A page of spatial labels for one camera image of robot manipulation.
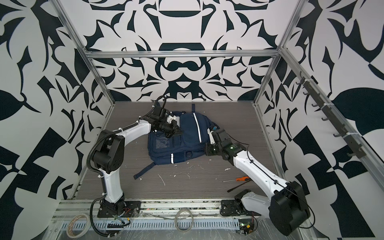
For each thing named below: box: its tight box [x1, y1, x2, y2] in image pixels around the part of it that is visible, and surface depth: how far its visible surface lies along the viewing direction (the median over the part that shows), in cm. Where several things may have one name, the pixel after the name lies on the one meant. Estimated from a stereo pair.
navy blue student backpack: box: [133, 103, 218, 180], surface depth 89 cm
